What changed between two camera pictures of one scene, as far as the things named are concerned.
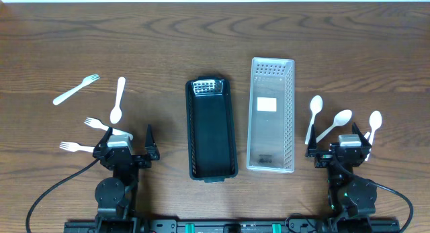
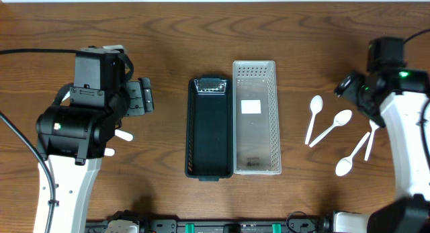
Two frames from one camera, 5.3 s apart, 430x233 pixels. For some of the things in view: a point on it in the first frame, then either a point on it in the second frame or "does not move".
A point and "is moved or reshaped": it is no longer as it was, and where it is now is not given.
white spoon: [340, 119] does not move
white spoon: [375, 120] does not move
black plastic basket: [210, 128] does not move
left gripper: [125, 158] → [138, 97]
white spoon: [316, 105] does not move
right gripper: [338, 157] → [347, 87]
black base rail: [294, 225] does not move
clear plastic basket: [271, 143] is moved or reshaped
